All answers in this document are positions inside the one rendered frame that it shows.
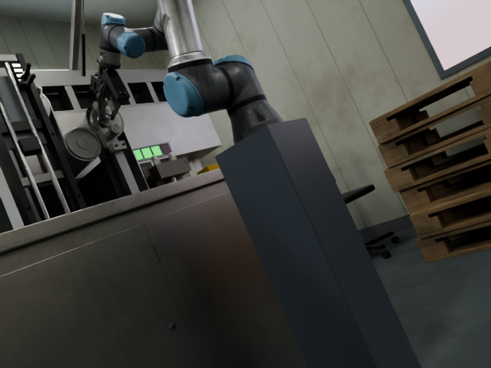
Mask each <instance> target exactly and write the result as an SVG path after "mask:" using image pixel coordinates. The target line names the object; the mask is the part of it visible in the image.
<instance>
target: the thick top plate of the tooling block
mask: <svg viewBox="0 0 491 368"><path fill-rule="evenodd" d="M190 171H191V167H190V165H189V163H188V160H187V158H186V157H185V158H179V159H176V160H173V161H167V162H164V163H160V164H156V165H154V166H153V167H151V168H150V169H149V172H150V174H151V176H152V178H153V179H151V180H149V181H148V182H147V184H148V186H149V187H151V186H152V185H154V184H156V183H159V182H161V181H165V180H169V179H170V178H171V177H180V176H182V175H183V176H184V175H185V174H186V173H188V172H190Z"/></svg>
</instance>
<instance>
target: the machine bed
mask: <svg viewBox="0 0 491 368"><path fill-rule="evenodd" d="M222 180H225V179H224V176H223V175H222V172H221V170H220V169H215V170H213V171H209V172H205V173H202V174H200V175H195V176H193V177H188V178H185V179H182V180H178V181H175V182H173V183H168V184H166V185H161V186H158V187H155V188H151V189H148V190H146V191H141V192H139V193H134V194H131V195H128V196H124V197H121V198H119V199H114V200H112V201H108V202H104V203H101V204H97V205H94V206H92V207H87V208H85V209H81V210H77V211H74V212H70V213H67V214H65V215H60V216H57V217H54V218H50V219H47V220H45V221H40V222H38V223H33V224H30V225H27V226H23V227H20V228H18V229H13V230H11V231H6V232H3V233H0V255H1V254H4V253H8V252H10V251H13V250H17V249H19V248H23V247H25V246H28V245H31V244H34V243H36V242H40V241H42V240H45V239H49V238H51V237H55V236H58V235H60V234H64V233H67V232H69V231H73V230H75V229H79V228H82V227H84V226H88V225H91V224H93V223H97V222H100V221H103V220H106V219H108V218H112V217H115V216H117V215H121V214H124V213H126V212H130V211H132V210H136V209H139V208H141V207H145V206H148V205H150V204H154V203H157V202H160V201H163V200H165V199H169V198H172V197H174V196H178V195H181V194H183V193H187V192H189V191H193V190H196V189H198V188H202V187H205V186H207V185H211V184H214V183H217V182H220V181H222Z"/></svg>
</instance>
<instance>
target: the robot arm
mask: <svg viewBox="0 0 491 368"><path fill-rule="evenodd" d="M156 3H157V7H158V10H157V13H156V18H155V21H154V24H153V27H151V28H134V29H128V28H126V19H125V18H124V17H122V16H120V15H116V14H112V13H104V14H103V15H102V23H101V33H100V42H99V58H97V59H96V62H97V63H99V71H98V72H97V73H98V74H97V73H96V74H94V75H91V87H90V89H91V90H92V91H93V92H94V93H96V101H95V102H94V103H93V107H94V109H95V110H96V111H97V112H98V116H99V118H102V120H101V122H103V120H104V119H105V116H104V115H105V113H106V111H105V109H106V106H107V105H108V107H109V108H110V109H111V110H112V114H111V120H114V118H115V116H116V115H117V113H118V111H119V108H120V107H121V103H122V101H128V100H129V98H130V95H129V92H128V91H127V89H126V87H125V85H124V84H123V81H122V79H121V78H120V76H119V74H118V72H117V71H115V69H120V68H121V63H122V56H123V55H125V56H128V57H130V58H139V57H140V56H141V55H142V54H143V53H149V52H154V51H161V50H168V51H169V52H170V58H171V61H170V64H169V66H168V67H167V69H168V72H169V74H167V75H166V76H165V78H164V82H163V83H164V86H163V88H164V95H165V97H166V100H167V102H168V104H169V105H170V107H171V108H172V110H173V111H174V112H176V113H177V114H178V115H179V116H181V117H184V118H190V117H194V116H195V117H198V116H201V115H204V114H208V113H211V112H216V111H219V110H225V109H226V111H227V114H228V116H229V118H230V120H231V124H232V134H233V142H234V144H236V143H238V142H239V141H241V140H242V139H245V138H246V137H248V136H249V135H251V134H252V133H254V132H255V131H258V130H259V129H260V128H262V127H264V126H266V125H269V124H274V123H280V122H283V119H282V117H281V116H280V115H279V114H278V113H277V112H276V111H275V110H274V109H273V108H272V107H271V106H270V105H269V103H268V101H267V99H266V97H265V95H264V92H263V90H262V88H261V86H260V84H259V81H258V80H257V78H256V75H255V72H254V68H253V67H252V66H251V65H250V63H249V61H248V59H247V58H246V57H244V56H242V55H228V56H225V57H224V58H220V59H218V60H216V61H214V62H212V59H211V57H210V56H208V55H206V54H205V53H204V51H203V48H202V42H201V39H200V35H199V30H198V26H197V21H196V18H195V14H194V8H193V5H192V2H191V0H156ZM96 76H97V77H96ZM109 97H110V100H109V101H107V100H105V98H106V99H108V98H109Z"/></svg>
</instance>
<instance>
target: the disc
mask: <svg viewBox="0 0 491 368"><path fill-rule="evenodd" d="M93 109H94V107H93V105H91V106H89V108H88V109H87V111H86V114H85V117H86V120H87V123H88V125H89V127H90V128H91V129H92V131H94V132H95V133H96V134H98V131H99V130H98V129H97V128H96V127H95V126H94V125H93V123H92V121H91V112H92V110H93ZM118 114H119V116H120V118H121V132H120V133H119V134H118V136H120V135H121V134H122V132H123V130H124V121H123V118H122V116H121V114H120V113H119V112H118ZM118 136H117V137H118Z"/></svg>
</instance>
